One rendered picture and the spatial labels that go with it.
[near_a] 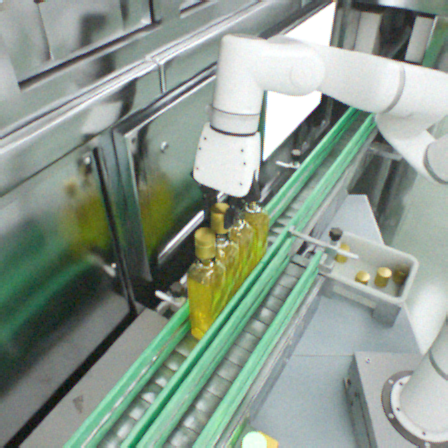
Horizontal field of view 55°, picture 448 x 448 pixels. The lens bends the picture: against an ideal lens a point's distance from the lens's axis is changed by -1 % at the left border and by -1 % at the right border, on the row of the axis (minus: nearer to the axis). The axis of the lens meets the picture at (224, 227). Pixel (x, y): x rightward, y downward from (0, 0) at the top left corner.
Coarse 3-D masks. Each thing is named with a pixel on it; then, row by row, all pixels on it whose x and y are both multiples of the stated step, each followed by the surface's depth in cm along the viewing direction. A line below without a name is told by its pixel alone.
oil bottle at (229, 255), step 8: (232, 240) 82; (216, 248) 80; (224, 248) 80; (232, 248) 80; (216, 256) 80; (224, 256) 79; (232, 256) 81; (232, 264) 82; (232, 272) 84; (232, 280) 86; (232, 288) 87; (232, 296) 89
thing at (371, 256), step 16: (352, 240) 119; (368, 240) 117; (368, 256) 119; (384, 256) 116; (400, 256) 114; (336, 272) 118; (352, 272) 118; (368, 272) 118; (368, 288) 105; (384, 288) 114; (400, 288) 114
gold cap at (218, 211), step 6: (216, 204) 76; (222, 204) 76; (216, 210) 75; (222, 210) 75; (216, 216) 74; (222, 216) 74; (216, 222) 75; (222, 222) 75; (216, 228) 76; (222, 228) 76
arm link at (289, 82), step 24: (240, 48) 59; (264, 48) 60; (288, 48) 60; (312, 48) 61; (216, 72) 64; (240, 72) 61; (264, 72) 61; (288, 72) 61; (312, 72) 61; (216, 96) 64; (240, 96) 62
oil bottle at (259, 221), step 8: (264, 208) 88; (248, 216) 87; (256, 216) 86; (264, 216) 88; (256, 224) 86; (264, 224) 89; (256, 232) 87; (264, 232) 91; (256, 240) 89; (264, 240) 93; (256, 248) 91; (264, 248) 95; (256, 256) 92; (256, 264) 94
